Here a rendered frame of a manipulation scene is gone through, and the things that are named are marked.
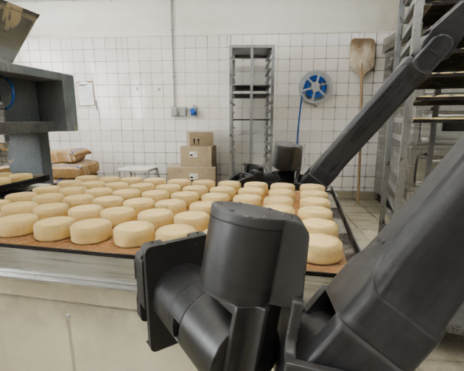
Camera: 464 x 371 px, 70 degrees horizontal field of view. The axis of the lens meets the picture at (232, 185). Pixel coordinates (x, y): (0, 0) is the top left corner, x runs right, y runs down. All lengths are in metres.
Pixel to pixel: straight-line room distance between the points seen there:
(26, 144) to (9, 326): 0.67
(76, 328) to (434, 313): 0.44
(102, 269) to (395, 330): 0.37
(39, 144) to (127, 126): 3.69
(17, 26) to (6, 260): 0.63
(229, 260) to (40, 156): 0.97
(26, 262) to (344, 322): 0.44
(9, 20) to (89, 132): 4.05
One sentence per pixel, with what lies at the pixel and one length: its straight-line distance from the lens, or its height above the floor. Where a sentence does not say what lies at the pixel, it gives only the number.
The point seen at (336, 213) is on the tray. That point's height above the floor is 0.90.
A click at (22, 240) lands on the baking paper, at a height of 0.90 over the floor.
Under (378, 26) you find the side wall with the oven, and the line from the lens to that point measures 4.81.
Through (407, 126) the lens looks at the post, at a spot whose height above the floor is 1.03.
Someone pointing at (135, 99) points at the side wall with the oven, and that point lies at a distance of 4.74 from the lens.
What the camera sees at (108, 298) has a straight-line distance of 0.49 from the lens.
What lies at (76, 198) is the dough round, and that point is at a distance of 0.62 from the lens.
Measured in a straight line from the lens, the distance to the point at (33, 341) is 0.60.
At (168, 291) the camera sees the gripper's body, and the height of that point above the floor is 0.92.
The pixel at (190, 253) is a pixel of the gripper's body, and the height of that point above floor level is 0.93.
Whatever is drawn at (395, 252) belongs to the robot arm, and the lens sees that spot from 0.23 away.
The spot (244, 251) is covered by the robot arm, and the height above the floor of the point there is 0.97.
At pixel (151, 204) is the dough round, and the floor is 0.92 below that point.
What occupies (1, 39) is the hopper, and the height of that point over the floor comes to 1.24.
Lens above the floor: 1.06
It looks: 11 degrees down
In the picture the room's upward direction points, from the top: straight up
